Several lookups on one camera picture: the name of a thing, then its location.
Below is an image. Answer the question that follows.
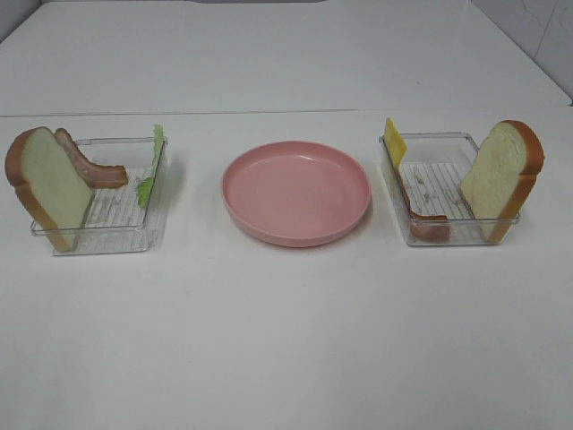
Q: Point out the yellow cheese slice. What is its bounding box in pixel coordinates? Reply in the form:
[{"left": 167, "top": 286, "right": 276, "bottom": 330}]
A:
[{"left": 383, "top": 117, "right": 407, "bottom": 182}]

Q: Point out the bacon strip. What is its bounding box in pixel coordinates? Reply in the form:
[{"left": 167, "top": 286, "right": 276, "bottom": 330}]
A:
[
  {"left": 398, "top": 165, "right": 450, "bottom": 245},
  {"left": 54, "top": 128, "right": 128, "bottom": 189}
]

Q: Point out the clear left plastic tray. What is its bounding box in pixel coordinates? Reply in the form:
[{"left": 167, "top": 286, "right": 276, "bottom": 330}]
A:
[{"left": 30, "top": 137, "right": 167, "bottom": 255}]

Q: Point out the pink round plate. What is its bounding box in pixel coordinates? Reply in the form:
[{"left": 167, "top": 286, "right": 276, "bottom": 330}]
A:
[{"left": 221, "top": 141, "right": 372, "bottom": 247}]

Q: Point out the white bread slice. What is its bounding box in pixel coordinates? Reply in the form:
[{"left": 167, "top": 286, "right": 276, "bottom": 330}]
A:
[
  {"left": 460, "top": 120, "right": 544, "bottom": 243},
  {"left": 4, "top": 126, "right": 94, "bottom": 253}
]

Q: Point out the clear right plastic tray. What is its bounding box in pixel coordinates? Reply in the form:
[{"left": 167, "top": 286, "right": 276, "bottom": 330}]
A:
[{"left": 379, "top": 131, "right": 522, "bottom": 247}]

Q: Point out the clear plastic tray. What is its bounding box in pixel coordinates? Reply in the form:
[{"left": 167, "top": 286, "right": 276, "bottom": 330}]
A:
[
  {"left": 379, "top": 131, "right": 522, "bottom": 247},
  {"left": 30, "top": 137, "right": 167, "bottom": 255}
]

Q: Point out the green lettuce leaf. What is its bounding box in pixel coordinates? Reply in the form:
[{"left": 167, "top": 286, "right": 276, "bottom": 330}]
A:
[{"left": 137, "top": 124, "right": 165, "bottom": 209}]

